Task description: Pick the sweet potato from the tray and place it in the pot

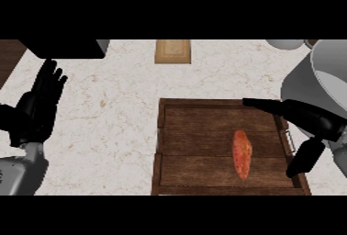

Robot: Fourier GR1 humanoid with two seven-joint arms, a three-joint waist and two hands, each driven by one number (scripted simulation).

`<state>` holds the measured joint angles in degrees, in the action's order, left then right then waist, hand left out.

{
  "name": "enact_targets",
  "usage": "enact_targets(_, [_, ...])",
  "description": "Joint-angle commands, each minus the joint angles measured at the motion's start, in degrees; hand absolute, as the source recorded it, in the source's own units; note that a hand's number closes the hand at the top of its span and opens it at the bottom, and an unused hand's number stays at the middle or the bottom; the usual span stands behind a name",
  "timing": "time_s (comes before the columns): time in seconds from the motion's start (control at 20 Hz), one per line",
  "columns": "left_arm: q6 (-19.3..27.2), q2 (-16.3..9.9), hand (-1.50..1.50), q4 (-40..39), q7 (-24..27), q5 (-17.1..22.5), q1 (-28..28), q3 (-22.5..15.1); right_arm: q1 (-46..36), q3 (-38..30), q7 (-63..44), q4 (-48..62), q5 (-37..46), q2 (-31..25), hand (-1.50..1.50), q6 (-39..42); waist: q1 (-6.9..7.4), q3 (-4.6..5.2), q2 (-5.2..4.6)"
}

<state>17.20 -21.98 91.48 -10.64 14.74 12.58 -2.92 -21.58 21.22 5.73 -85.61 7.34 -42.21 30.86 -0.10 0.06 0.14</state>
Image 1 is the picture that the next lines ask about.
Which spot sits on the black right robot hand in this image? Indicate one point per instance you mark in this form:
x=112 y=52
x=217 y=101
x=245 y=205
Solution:
x=307 y=116

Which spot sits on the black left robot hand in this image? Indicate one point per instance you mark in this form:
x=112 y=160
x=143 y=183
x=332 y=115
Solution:
x=35 y=104

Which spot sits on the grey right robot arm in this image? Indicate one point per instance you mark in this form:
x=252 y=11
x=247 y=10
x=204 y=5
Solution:
x=341 y=157

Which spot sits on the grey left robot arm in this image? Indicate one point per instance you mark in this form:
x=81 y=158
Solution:
x=22 y=174

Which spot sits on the orange sweet potato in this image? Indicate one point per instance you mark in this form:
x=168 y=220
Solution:
x=242 y=154

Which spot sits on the brown wooden tray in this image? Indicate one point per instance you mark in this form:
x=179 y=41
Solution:
x=202 y=147

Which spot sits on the dark brown wooden surface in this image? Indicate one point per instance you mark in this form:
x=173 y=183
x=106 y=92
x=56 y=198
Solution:
x=9 y=58

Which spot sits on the black appliance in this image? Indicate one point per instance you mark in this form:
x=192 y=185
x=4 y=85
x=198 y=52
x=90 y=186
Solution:
x=62 y=48

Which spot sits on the grey curved object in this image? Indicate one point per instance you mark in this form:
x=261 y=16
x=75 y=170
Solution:
x=102 y=45

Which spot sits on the grey rounded object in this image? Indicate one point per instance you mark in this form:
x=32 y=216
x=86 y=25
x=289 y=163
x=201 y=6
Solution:
x=283 y=43

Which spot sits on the tan wooden cutting board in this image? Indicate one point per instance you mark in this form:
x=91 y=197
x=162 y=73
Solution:
x=173 y=51

